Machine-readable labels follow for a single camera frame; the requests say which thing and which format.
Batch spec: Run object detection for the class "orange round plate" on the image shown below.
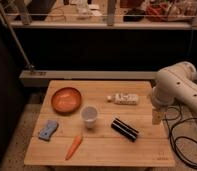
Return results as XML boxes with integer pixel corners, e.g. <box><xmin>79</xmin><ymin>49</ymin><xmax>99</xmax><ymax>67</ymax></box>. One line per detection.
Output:
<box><xmin>51</xmin><ymin>87</ymin><xmax>82</xmax><ymax>113</ymax></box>

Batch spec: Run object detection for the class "upper shelf with clutter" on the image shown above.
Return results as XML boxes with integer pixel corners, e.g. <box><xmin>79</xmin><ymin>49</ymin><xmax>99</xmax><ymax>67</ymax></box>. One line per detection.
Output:
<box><xmin>0</xmin><ymin>0</ymin><xmax>197</xmax><ymax>30</ymax></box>

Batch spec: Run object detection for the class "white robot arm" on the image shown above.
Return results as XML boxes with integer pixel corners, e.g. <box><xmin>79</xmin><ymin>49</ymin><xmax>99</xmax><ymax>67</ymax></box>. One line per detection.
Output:
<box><xmin>150</xmin><ymin>61</ymin><xmax>197</xmax><ymax>125</ymax></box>

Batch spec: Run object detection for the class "black cylindrical box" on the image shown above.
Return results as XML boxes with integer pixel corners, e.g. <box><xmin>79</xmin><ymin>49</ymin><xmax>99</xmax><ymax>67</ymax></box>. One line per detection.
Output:
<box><xmin>111</xmin><ymin>118</ymin><xmax>138</xmax><ymax>142</ymax></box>

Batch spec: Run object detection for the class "blue sponge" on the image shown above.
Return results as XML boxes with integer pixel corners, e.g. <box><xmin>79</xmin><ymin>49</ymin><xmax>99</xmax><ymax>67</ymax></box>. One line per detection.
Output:
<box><xmin>38</xmin><ymin>120</ymin><xmax>59</xmax><ymax>141</ymax></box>

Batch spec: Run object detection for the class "white clear plastic bottle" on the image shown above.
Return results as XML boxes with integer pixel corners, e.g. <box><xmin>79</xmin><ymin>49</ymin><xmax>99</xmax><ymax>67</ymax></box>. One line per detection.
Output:
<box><xmin>107</xmin><ymin>93</ymin><xmax>139</xmax><ymax>105</ymax></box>

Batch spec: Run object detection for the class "grey metal rail beam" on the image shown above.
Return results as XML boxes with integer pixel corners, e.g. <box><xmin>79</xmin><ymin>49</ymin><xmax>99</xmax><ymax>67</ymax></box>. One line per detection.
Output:
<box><xmin>19</xmin><ymin>70</ymin><xmax>156</xmax><ymax>87</ymax></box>

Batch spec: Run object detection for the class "translucent plastic cup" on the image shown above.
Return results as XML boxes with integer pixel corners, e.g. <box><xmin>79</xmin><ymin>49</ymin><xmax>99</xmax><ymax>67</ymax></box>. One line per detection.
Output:
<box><xmin>81</xmin><ymin>106</ymin><xmax>98</xmax><ymax>129</ymax></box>

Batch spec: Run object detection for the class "orange carrot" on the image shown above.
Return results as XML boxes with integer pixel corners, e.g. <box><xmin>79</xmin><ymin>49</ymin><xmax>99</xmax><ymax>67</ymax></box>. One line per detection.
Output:
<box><xmin>65</xmin><ymin>135</ymin><xmax>83</xmax><ymax>160</ymax></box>

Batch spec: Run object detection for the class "metal diagonal pole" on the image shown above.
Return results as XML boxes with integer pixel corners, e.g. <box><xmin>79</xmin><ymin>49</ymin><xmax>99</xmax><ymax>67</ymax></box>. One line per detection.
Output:
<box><xmin>0</xmin><ymin>3</ymin><xmax>35</xmax><ymax>74</ymax></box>

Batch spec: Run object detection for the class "beige wooden gripper finger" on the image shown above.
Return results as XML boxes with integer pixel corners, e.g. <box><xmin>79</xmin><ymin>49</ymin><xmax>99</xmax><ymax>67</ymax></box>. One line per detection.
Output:
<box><xmin>152</xmin><ymin>109</ymin><xmax>164</xmax><ymax>125</ymax></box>

